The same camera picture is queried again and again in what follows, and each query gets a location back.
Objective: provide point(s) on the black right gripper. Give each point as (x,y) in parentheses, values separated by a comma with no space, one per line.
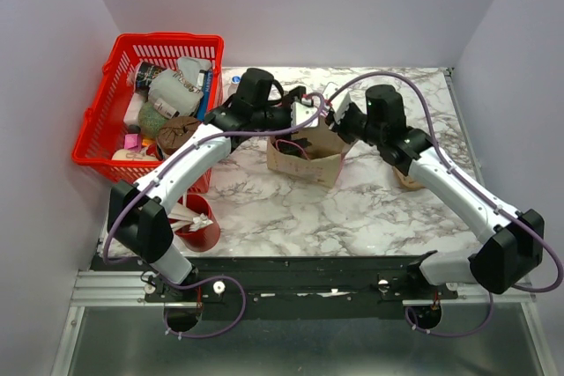
(339,127)

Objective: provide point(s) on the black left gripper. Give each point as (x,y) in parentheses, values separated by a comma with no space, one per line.
(292,98)

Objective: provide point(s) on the pink and beige paper bag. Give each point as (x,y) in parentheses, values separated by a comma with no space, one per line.
(321,163)

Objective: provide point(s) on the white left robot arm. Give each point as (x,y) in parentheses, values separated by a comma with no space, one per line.
(138,212)

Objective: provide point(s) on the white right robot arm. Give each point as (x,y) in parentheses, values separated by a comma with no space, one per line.
(507,252)

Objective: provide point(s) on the clear plastic water bottle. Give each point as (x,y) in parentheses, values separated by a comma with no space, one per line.
(233,85)

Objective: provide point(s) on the brown cardboard cup carrier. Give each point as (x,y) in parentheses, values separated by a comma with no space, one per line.
(406,182)

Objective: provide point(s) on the blue book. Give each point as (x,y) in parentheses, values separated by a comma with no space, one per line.
(209,91)

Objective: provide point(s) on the grey cloth pouch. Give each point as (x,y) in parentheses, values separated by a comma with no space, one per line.
(178,92)

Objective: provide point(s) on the brown round lidded box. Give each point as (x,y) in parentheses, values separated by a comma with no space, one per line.
(175,133)

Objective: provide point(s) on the dark printed can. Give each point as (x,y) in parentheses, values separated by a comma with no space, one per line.
(143,75)

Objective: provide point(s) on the pink small packet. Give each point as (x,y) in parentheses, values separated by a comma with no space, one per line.
(132,142)

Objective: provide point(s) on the red cylindrical straw holder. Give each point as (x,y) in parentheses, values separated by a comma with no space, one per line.
(207,233)

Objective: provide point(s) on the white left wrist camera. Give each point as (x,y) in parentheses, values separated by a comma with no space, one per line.
(302,111)

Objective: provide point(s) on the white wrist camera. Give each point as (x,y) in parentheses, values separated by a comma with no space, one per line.
(337,109)
(302,111)

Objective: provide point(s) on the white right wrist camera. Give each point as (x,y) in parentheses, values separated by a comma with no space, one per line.
(337,109)

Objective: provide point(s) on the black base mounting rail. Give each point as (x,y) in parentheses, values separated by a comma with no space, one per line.
(296,288)

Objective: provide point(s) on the aluminium frame rail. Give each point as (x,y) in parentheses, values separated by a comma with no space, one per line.
(116,288)

